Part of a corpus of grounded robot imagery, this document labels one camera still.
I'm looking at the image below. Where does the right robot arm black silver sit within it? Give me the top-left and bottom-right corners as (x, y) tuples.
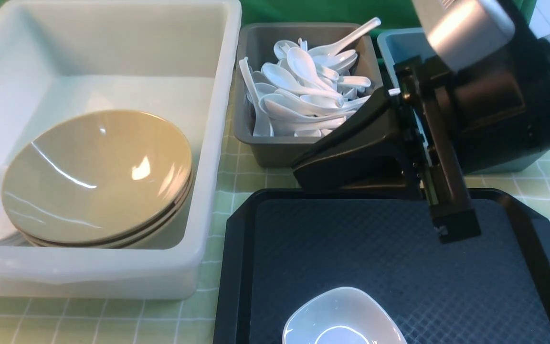
(292, 0), (550, 243)

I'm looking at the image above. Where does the green checked tablecloth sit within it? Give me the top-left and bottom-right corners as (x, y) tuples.
(0, 75), (550, 344)

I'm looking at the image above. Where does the grey spoon bin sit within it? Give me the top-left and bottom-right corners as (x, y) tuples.
(231, 22), (383, 168)

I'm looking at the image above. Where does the white square bowl on tray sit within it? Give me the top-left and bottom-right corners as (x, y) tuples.
(282, 287), (406, 344)

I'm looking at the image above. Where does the black serving tray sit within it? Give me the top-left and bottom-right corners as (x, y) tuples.
(213, 189), (550, 344)

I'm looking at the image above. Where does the white spoon leaning left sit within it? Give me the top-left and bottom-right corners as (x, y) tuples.
(238, 56), (274, 137)

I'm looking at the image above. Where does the pile of white soup spoons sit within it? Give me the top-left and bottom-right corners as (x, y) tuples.
(249, 38), (371, 137)

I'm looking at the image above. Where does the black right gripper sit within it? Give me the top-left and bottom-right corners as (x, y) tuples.
(292, 56), (549, 243)

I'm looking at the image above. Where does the beige noodle bowl in tub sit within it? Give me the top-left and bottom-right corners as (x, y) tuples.
(1, 110), (193, 244)

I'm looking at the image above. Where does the white spoon sticking up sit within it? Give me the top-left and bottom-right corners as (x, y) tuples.
(308, 17), (381, 56)

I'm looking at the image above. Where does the large white plastic tub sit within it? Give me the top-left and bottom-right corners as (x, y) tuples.
(0, 0), (242, 299)

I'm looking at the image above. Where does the green backdrop cloth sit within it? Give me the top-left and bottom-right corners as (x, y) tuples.
(0, 0), (538, 39)

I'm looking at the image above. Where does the teal chopstick bin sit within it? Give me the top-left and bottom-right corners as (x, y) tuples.
(376, 28), (546, 175)

